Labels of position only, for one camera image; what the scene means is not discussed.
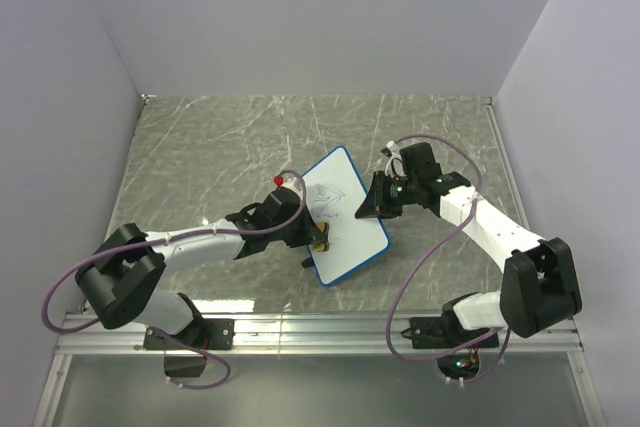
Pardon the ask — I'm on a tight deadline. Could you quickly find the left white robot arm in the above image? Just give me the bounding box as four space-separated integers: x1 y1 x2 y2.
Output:
75 187 329 349

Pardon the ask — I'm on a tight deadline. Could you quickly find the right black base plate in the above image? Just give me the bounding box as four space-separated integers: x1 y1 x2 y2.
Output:
400 316 489 350

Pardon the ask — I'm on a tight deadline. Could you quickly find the whiteboard wire stand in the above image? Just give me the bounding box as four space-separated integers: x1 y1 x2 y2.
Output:
301 257 314 269

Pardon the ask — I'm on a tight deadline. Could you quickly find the yellow whiteboard eraser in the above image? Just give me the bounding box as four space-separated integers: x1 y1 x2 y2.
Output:
312 221 329 252

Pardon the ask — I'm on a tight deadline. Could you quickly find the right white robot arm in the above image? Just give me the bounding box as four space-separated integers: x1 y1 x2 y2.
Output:
355 141 582 347

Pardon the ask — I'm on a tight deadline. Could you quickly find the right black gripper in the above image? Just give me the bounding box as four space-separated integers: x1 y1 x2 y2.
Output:
355 171 419 221

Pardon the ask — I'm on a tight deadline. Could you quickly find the aluminium mounting rail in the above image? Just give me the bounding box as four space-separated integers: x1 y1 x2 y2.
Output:
54 312 584 356

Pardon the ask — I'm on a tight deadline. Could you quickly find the blue framed whiteboard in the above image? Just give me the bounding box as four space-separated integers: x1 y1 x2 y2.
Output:
302 145 391 286

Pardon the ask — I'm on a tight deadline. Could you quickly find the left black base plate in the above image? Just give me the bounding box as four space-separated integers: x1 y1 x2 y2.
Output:
143 318 235 351

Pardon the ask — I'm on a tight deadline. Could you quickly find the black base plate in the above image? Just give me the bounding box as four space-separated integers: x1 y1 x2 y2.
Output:
143 318 235 351
400 316 489 350

